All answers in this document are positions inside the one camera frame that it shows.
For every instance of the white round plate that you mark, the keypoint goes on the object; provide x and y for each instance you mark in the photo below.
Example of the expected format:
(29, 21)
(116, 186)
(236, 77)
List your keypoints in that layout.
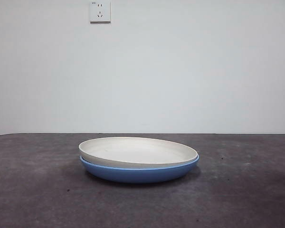
(137, 150)

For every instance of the blue round plate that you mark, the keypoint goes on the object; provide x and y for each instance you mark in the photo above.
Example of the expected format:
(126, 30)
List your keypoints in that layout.
(137, 174)

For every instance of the white wall socket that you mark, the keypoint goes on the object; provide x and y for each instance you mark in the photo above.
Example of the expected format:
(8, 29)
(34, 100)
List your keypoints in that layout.
(100, 13)

